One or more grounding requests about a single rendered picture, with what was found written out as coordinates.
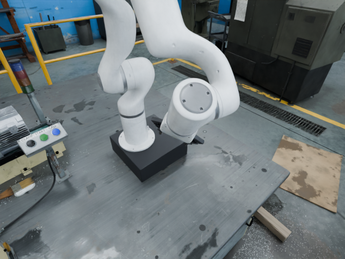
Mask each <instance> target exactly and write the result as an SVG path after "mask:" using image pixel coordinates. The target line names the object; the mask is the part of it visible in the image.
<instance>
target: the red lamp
mask: <svg viewBox="0 0 345 259"><path fill-rule="evenodd" d="M13 73H14V75H15V77H16V79H24V78H27V77H28V75H27V73H26V71H25V69H24V70H22V71H17V72H14V71H13Z"/></svg>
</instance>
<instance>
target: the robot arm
mask: <svg viewBox="0 0 345 259"><path fill-rule="evenodd" d="M95 1H96V2H97V3H98V5H99V6H100V7H101V10H102V14H103V18H104V24H105V30H106V38H107V45H106V50H105V52H104V55H103V57H102V59H101V62H100V65H99V68H98V76H97V79H98V83H99V86H100V88H101V89H102V90H103V91H104V92H106V93H108V94H117V93H121V92H124V91H127V92H126V93H125V94H124V95H123V96H122V97H121V98H120V99H119V100H118V110H119V115H120V119H121V123H122V128H123V132H122V133H121V134H120V136H119V144H120V146H121V147H122V148H123V149H124V150H126V151H130V152H139V151H143V150H145V149H147V148H149V147H150V146H151V145H152V144H153V142H154V140H155V134H154V132H153V131H152V130H151V129H150V128H149V127H148V126H147V124H146V117H145V109H144V98H145V96H146V94H147V93H148V91H149V90H150V88H151V86H152V84H153V82H154V79H155V69H154V67H153V65H152V63H151V62H150V60H148V59H147V58H143V57H139V58H132V59H127V60H125V59H126V58H127V57H128V56H129V54H130V53H131V51H132V50H133V47H134V45H135V41H136V18H137V21H138V23H139V26H140V29H141V32H142V36H143V39H144V42H145V45H146V47H147V49H148V51H149V53H150V54H151V55H152V56H154V57H156V58H173V59H184V60H188V61H191V62H193V63H195V64H196V65H198V66H199V67H200V68H201V69H202V70H203V71H204V72H205V74H206V76H207V78H208V81H209V84H208V83H207V82H206V81H204V80H201V79H197V78H189V79H186V80H183V81H182V82H180V83H179V84H178V85H177V86H176V88H175V90H174V92H173V95H172V99H171V102H170V106H169V110H168V112H167V113H166V115H165V117H164V119H160V118H156V117H152V118H151V121H152V122H153V123H154V125H155V126H156V127H158V128H157V129H158V130H159V131H160V132H159V134H160V135H161V134H162V132H164V133H166V134H168V135H170V136H172V137H174V138H177V139H179V140H181V141H183V142H185V146H187V145H188V144H190V145H192V143H193V144H203V143H204V140H203V139H202V138H200V137H199V136H198V135H196V133H197V131H198V129H199V128H200V127H201V126H203V125H205V124H207V123H209V122H211V121H214V120H216V119H219V118H222V117H225V116H227V115H230V114H232V113H234V112H235V111H236V110H237V109H238V107H239V104H240V97H239V92H238V87H237V84H236V81H235V78H234V75H233V72H232V69H231V67H230V64H229V62H228V60H227V58H226V57H225V55H224V54H223V53H222V51H221V50H220V49H219V48H218V47H217V46H215V45H214V44H213V43H211V42H210V41H208V40H206V39H205V38H203V37H201V36H199V35H197V34H195V33H193V32H191V31H190V30H188V29H187V28H186V26H185V24H184V22H183V18H182V14H181V11H180V8H179V4H178V1H177V0H130V1H131V4H132V6H133V9H134V11H133V9H132V8H131V6H130V5H129V3H128V2H126V1H125V0H95ZM134 12H135V13H134ZM135 15H136V17H135Z"/></svg>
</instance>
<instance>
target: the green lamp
mask: <svg viewBox="0 0 345 259"><path fill-rule="evenodd" d="M20 87H21V89H22V91H23V93H30V92H33V91H34V88H33V86H32V84H30V85H28V86H24V87H22V86H20Z"/></svg>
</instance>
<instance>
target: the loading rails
mask: <svg viewBox="0 0 345 259"><path fill-rule="evenodd" d="M50 126H51V125H50V123H48V122H46V123H43V124H41V125H38V126H36V127H34V128H31V129H29V132H30V134H31V135H32V134H34V133H36V132H38V131H41V130H43V129H45V128H47V127H50ZM52 148H53V150H54V152H55V154H56V156H57V158H60V157H61V156H63V153H62V152H63V151H65V150H66V148H65V146H64V144H63V142H62V141H61V142H59V143H57V144H55V145H53V146H52ZM46 160H47V155H46V151H45V150H43V151H41V152H39V153H37V154H35V155H33V156H31V157H29V158H27V157H26V155H25V154H24V152H23V151H22V149H21V148H20V147H19V148H17V149H15V150H13V151H11V152H9V153H6V154H4V157H2V158H0V184H2V183H4V182H6V181H8V180H9V179H11V178H13V177H15V176H17V175H19V174H21V173H22V174H23V175H24V176H26V175H28V174H30V173H32V170H31V168H32V167H34V166H36V165H38V164H40V163H42V162H44V161H46Z"/></svg>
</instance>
